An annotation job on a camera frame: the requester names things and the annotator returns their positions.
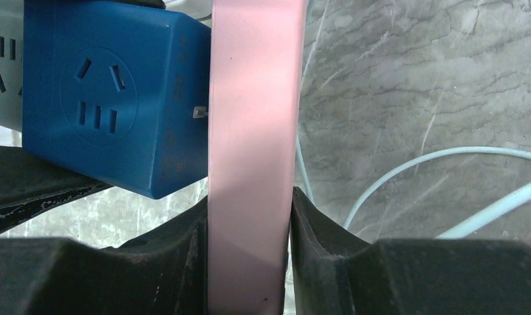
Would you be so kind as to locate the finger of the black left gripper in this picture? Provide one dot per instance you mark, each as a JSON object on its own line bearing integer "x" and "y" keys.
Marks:
{"x": 30, "y": 186}

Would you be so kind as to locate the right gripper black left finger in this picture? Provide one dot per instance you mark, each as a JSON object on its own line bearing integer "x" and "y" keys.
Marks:
{"x": 160, "y": 272}

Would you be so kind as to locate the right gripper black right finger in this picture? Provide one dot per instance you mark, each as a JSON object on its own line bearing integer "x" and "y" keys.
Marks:
{"x": 335, "y": 272}

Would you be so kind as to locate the pink slim power strip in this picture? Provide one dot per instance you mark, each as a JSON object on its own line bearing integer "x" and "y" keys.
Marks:
{"x": 255, "y": 76}

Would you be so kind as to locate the blue cube adapter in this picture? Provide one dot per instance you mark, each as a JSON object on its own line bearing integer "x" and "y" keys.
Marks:
{"x": 110, "y": 89}

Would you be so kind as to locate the dark green cube adapter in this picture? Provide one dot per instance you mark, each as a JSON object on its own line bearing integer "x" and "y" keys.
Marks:
{"x": 11, "y": 56}

